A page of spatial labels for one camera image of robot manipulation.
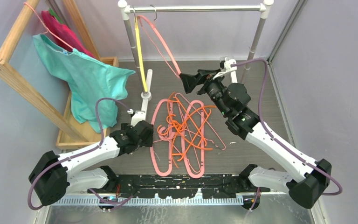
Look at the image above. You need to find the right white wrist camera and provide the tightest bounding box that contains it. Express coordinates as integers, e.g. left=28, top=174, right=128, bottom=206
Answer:
left=213, top=56, right=238, bottom=83

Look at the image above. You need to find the wooden clothes rack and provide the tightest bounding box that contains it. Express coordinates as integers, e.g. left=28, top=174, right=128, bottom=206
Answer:
left=0, top=0, right=120, bottom=150

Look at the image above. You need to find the orange plastic hanger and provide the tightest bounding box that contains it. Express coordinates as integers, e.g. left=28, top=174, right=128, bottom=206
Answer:
left=157, top=92, right=217, bottom=169

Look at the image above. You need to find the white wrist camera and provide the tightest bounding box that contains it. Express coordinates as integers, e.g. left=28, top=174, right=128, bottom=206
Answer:
left=127, top=109, right=146, bottom=126
left=213, top=56, right=238, bottom=83

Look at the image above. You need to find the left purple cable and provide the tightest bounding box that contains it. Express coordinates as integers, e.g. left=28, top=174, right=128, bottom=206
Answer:
left=28, top=98, right=135, bottom=211

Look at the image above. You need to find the teal t-shirt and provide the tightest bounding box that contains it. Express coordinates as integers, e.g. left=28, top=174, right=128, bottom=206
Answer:
left=33, top=34, right=135, bottom=133

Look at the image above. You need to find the thin pink wire hanger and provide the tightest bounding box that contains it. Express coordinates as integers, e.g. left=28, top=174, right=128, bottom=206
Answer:
left=23, top=2, right=74, bottom=50

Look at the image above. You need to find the magenta garment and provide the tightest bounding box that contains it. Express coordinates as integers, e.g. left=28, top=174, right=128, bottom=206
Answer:
left=41, top=11, right=94, bottom=58

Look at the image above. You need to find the right thick pink hanger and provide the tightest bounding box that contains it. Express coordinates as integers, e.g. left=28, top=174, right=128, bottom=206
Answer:
left=177, top=100, right=210, bottom=178

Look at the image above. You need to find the yellow hanger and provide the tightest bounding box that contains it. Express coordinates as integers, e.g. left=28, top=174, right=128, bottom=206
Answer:
left=133, top=12, right=148, bottom=94

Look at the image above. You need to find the thick pink hanger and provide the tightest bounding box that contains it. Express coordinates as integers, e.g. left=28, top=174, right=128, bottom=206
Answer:
left=177, top=100, right=210, bottom=178
left=150, top=98, right=174, bottom=177

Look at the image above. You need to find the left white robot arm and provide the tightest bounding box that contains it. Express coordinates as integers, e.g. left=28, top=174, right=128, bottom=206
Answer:
left=28, top=120, right=154, bottom=210

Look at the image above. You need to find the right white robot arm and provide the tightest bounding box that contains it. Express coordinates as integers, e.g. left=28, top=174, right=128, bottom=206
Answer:
left=179, top=70, right=332, bottom=209

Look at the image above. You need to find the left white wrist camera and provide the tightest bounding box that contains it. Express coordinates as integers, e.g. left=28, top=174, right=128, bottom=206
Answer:
left=127, top=109, right=146, bottom=126

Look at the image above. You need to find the white metal clothes rack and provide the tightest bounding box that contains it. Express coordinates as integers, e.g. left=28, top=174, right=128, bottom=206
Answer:
left=117, top=0, right=275, bottom=121

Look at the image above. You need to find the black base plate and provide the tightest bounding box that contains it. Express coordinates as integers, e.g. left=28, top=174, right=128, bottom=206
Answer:
left=88, top=174, right=270, bottom=210

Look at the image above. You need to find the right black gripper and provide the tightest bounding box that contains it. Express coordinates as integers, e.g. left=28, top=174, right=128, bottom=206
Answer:
left=180, top=68, right=230, bottom=117

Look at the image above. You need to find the left thick pink hanger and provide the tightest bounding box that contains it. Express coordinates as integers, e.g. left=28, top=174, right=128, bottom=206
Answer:
left=150, top=98, right=174, bottom=177

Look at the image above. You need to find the pink metal-hook hanger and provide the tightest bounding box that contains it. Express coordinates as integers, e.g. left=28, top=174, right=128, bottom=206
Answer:
left=135, top=4, right=181, bottom=78

